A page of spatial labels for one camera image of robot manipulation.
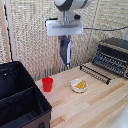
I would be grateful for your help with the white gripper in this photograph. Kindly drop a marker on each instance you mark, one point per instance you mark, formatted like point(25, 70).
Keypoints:
point(64, 27)

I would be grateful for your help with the black toaster oven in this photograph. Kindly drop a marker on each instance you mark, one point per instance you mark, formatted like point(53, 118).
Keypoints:
point(112, 55)

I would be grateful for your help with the black fabric storage box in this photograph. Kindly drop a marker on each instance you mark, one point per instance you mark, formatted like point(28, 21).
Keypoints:
point(20, 96)

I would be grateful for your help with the white bowl with yellow food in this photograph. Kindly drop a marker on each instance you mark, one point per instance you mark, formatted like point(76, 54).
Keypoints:
point(79, 85)

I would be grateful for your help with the red plastic cup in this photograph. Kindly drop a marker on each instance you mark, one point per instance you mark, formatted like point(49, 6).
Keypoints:
point(47, 84)

